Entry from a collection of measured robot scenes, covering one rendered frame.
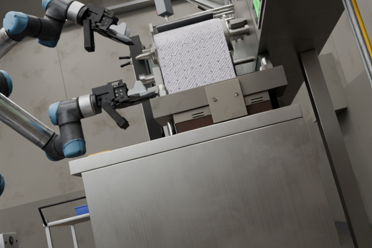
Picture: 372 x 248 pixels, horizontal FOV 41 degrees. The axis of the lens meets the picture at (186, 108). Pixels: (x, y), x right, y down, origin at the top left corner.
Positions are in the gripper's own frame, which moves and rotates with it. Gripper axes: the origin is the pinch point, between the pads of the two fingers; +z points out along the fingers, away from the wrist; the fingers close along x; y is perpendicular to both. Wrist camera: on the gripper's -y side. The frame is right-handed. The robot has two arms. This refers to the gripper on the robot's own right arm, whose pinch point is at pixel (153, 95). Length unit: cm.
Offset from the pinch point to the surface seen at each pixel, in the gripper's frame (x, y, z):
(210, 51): -0.6, 9.8, 22.1
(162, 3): 57, 57, 8
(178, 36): -0.4, 17.6, 13.0
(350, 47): 328, 80, 168
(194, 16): 30, 35, 21
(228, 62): -0.6, 4.2, 27.0
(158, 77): 6.7, 7.6, 2.4
